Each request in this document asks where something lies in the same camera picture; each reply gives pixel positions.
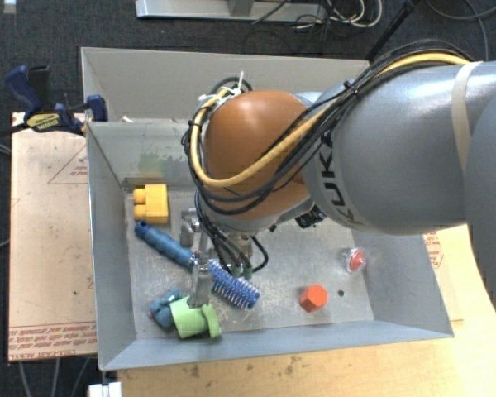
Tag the orange hexagonal block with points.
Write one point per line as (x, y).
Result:
(313, 298)

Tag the blue toy animal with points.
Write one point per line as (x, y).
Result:
(162, 312)

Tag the grey metal bin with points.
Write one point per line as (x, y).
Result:
(314, 337)

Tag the yellow toy building block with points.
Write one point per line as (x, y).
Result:
(153, 203)

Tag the blue bristle brush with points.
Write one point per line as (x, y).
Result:
(165, 244)

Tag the red and clear round toy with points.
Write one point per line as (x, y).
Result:
(355, 259)

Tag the brown cardboard board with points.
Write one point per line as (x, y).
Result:
(49, 242)

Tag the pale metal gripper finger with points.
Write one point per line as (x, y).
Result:
(187, 230)
(200, 283)

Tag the green plastic cup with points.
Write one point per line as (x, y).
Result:
(188, 323)

